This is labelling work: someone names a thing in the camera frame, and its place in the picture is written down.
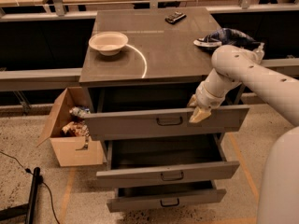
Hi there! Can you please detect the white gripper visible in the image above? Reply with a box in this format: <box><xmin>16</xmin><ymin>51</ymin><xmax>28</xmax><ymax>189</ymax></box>
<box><xmin>187</xmin><ymin>81</ymin><xmax>225</xmax><ymax>123</ymax></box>

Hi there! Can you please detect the grey top drawer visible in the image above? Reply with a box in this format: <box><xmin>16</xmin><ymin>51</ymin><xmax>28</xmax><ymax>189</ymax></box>
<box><xmin>85</xmin><ymin>105</ymin><xmax>249</xmax><ymax>140</ymax></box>

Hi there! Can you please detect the grey bottom drawer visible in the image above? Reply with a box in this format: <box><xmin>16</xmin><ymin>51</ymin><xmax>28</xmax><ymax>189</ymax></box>
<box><xmin>107</xmin><ymin>181</ymin><xmax>226</xmax><ymax>212</ymax></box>

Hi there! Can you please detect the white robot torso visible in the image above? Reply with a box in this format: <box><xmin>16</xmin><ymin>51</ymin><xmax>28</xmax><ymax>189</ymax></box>
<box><xmin>257</xmin><ymin>127</ymin><xmax>299</xmax><ymax>224</ymax></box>

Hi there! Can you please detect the black floor cable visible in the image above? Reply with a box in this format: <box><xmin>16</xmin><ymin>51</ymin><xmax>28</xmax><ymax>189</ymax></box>
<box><xmin>0</xmin><ymin>150</ymin><xmax>62</xmax><ymax>224</ymax></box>

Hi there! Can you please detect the black remote control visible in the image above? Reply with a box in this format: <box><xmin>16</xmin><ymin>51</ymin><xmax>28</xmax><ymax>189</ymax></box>
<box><xmin>165</xmin><ymin>11</ymin><xmax>187</xmax><ymax>25</ymax></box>

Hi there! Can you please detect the grey drawer cabinet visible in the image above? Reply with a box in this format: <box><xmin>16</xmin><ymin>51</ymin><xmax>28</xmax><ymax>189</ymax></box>
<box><xmin>78</xmin><ymin>7</ymin><xmax>250</xmax><ymax>114</ymax></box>

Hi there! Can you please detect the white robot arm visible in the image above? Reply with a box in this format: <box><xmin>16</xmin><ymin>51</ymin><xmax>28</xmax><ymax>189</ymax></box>
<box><xmin>189</xmin><ymin>45</ymin><xmax>299</xmax><ymax>126</ymax></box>

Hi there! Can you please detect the black stand base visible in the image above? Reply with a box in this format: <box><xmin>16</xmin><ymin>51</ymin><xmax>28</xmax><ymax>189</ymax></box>
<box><xmin>0</xmin><ymin>167</ymin><xmax>42</xmax><ymax>224</ymax></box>

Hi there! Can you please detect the snack bag in box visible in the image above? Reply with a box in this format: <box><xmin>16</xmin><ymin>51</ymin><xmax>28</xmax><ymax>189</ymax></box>
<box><xmin>69</xmin><ymin>106</ymin><xmax>90</xmax><ymax>119</ymax></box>

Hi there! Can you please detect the white bowl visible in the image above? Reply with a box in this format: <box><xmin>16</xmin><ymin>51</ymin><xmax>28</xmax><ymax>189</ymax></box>
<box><xmin>89</xmin><ymin>32</ymin><xmax>128</xmax><ymax>56</ymax></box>

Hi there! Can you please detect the grey drawer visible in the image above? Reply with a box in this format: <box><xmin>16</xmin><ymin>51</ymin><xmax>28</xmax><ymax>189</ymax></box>
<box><xmin>107</xmin><ymin>181</ymin><xmax>226</xmax><ymax>212</ymax></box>
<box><xmin>85</xmin><ymin>105</ymin><xmax>249</xmax><ymax>140</ymax></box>
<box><xmin>96</xmin><ymin>134</ymin><xmax>239</xmax><ymax>188</ymax></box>

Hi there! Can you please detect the grey middle drawer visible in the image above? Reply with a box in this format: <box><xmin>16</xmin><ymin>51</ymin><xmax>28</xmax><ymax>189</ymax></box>
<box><xmin>96</xmin><ymin>134</ymin><xmax>239</xmax><ymax>188</ymax></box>

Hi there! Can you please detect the blue chip bag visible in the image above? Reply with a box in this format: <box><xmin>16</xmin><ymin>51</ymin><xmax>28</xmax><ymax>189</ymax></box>
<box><xmin>193</xmin><ymin>28</ymin><xmax>261</xmax><ymax>51</ymax></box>

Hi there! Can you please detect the cardboard box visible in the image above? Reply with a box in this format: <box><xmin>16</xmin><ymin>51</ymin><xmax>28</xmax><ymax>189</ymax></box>
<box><xmin>37</xmin><ymin>87</ymin><xmax>104</xmax><ymax>167</ymax></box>

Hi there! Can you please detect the crumpled wrapper in box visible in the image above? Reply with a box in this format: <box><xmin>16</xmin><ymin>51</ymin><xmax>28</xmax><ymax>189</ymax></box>
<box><xmin>62</xmin><ymin>120</ymin><xmax>90</xmax><ymax>137</ymax></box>

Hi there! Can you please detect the clear sanitizer bottle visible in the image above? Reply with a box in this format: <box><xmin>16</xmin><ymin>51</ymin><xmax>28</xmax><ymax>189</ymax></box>
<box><xmin>253</xmin><ymin>42</ymin><xmax>264</xmax><ymax>63</ymax></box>

